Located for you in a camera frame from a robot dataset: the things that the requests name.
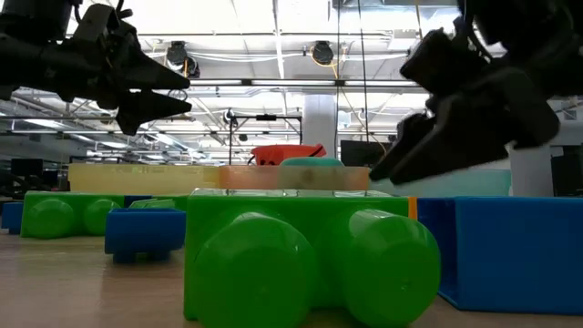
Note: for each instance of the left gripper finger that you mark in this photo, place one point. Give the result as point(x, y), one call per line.
point(150, 77)
point(146, 109)

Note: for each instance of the green toy brick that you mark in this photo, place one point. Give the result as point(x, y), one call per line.
point(54, 218)
point(168, 202)
point(273, 255)

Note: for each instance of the distant dark screens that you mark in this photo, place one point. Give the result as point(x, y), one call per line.
point(27, 167)

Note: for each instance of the translucent orange plastic tray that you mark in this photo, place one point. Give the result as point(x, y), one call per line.
point(255, 177)

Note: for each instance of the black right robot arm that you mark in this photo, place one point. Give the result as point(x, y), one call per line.
point(537, 32)

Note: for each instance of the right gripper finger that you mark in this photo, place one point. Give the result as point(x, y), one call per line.
point(478, 132)
point(412, 134)

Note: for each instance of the translucent green plastic tray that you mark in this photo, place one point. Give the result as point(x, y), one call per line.
point(478, 184)

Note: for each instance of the black cabinet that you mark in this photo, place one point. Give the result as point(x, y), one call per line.
point(567, 177)

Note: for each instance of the orange plastic bucket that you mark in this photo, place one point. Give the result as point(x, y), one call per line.
point(282, 154)

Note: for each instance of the orange toy brick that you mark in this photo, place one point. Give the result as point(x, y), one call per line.
point(412, 208)

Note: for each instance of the distant black monitor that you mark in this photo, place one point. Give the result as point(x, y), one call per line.
point(360, 154)

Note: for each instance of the dark blue toy brick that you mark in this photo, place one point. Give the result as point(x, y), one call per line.
point(11, 218)

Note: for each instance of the translucent yellow plastic tray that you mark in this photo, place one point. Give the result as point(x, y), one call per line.
point(136, 180)

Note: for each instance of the white building pillar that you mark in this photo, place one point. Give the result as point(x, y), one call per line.
point(319, 123)

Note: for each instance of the translucent blue toy brick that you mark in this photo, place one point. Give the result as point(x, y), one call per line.
point(143, 232)

